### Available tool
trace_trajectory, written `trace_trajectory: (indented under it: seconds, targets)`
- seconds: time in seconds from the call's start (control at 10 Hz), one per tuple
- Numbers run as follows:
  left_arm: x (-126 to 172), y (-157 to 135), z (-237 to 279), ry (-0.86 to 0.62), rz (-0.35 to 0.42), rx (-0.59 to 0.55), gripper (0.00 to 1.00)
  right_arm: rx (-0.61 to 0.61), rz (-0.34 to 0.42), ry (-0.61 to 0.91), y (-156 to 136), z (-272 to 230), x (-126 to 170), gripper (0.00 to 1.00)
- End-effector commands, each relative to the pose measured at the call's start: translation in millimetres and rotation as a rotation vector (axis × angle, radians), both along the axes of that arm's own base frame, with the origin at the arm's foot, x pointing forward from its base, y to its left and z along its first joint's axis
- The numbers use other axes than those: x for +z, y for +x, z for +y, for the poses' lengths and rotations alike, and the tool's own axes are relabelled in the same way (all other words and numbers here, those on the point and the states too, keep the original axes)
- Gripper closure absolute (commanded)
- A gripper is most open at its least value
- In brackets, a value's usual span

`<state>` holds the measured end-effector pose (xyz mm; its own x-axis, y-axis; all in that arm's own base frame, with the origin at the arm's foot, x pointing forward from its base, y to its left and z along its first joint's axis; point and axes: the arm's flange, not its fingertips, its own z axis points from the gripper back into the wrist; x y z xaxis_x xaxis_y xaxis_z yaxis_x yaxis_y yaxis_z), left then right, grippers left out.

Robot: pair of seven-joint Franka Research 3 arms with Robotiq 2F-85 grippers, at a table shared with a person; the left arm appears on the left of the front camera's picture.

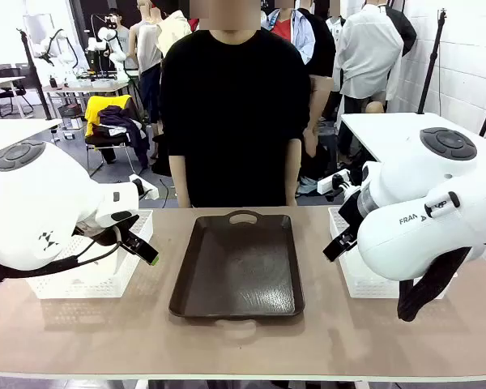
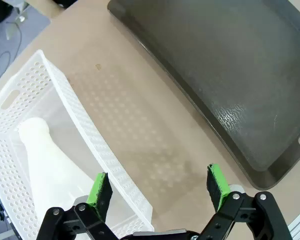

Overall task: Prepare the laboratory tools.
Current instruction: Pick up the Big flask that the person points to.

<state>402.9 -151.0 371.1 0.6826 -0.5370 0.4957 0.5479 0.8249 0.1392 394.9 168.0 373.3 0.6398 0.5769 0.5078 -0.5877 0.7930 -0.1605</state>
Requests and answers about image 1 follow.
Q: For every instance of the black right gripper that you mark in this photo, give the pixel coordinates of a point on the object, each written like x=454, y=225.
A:
x=350, y=215

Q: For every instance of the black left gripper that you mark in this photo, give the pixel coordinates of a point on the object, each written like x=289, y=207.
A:
x=105, y=237

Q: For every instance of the person's right forearm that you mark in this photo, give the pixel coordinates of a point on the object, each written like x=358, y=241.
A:
x=181, y=182

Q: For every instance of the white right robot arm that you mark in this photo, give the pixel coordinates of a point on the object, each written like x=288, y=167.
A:
x=409, y=251

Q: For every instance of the person's left forearm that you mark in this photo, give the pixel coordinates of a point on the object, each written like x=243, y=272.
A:
x=292, y=174

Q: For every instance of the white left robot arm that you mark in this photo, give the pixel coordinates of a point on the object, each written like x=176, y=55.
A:
x=44, y=202

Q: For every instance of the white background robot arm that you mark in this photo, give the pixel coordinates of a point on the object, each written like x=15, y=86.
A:
x=109, y=44

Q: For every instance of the white perforated basket with label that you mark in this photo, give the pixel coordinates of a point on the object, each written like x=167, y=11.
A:
x=360, y=283

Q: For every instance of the white perforated plastic basket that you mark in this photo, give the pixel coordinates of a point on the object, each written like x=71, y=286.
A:
x=85, y=287

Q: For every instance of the dark brown plastic tray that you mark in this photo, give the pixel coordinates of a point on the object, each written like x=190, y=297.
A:
x=235, y=275

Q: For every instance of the dark garments pile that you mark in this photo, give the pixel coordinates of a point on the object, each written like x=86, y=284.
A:
x=117, y=117

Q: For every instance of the yellow garment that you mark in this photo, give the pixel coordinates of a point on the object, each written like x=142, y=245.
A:
x=93, y=109

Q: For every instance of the person in black shirt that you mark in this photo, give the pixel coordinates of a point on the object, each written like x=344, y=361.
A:
x=235, y=121

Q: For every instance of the background work table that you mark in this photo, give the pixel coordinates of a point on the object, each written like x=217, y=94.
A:
x=85, y=86

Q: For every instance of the white long side table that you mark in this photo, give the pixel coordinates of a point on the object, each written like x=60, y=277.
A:
x=12, y=133

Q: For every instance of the mannequin in white shirt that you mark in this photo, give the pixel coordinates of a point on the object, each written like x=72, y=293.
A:
x=368, y=52

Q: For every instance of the person in dark jacket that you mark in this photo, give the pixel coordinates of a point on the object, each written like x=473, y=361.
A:
x=324, y=48

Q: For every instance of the mannequin in white tank top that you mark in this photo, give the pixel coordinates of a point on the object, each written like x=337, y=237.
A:
x=147, y=48

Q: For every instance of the black tripod stand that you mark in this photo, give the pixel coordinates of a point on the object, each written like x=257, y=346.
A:
x=34, y=73

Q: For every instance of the black office chair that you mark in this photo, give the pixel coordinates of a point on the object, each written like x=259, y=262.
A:
x=8, y=91

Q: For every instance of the person in red shirt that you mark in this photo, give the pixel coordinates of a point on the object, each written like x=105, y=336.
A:
x=303, y=36

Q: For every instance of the mannequin in cream jacket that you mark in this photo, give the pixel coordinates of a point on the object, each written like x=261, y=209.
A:
x=174, y=32

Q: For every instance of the black jacket on hanger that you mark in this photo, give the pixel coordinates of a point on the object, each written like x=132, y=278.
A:
x=405, y=32

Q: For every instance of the white board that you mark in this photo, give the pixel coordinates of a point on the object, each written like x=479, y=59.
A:
x=40, y=34

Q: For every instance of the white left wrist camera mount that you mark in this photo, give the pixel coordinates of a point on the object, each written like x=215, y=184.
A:
x=147, y=189

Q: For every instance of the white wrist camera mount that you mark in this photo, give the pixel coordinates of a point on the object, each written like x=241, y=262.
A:
x=328, y=184
x=147, y=189

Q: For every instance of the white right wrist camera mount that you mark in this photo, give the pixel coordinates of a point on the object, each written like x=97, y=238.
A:
x=328, y=184

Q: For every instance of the metal frame chair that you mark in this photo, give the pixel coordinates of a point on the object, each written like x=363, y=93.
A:
x=90, y=162

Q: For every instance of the black tripod with camera head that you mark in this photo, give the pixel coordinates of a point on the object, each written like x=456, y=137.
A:
x=431, y=61

